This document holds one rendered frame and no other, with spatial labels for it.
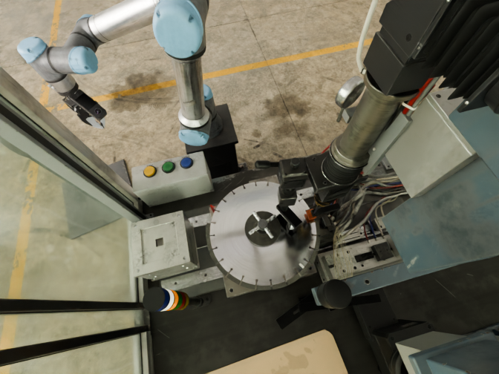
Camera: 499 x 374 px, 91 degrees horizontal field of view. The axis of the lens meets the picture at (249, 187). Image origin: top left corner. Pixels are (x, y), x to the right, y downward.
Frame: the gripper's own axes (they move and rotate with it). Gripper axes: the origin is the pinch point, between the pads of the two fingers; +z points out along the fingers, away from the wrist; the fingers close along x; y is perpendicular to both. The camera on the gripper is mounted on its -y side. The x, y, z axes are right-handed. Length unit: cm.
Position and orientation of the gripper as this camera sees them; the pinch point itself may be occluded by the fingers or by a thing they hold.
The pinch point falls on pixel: (102, 126)
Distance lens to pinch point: 121.3
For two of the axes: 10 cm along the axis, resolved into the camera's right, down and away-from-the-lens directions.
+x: -5.9, 7.4, -3.3
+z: 0.4, 4.3, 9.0
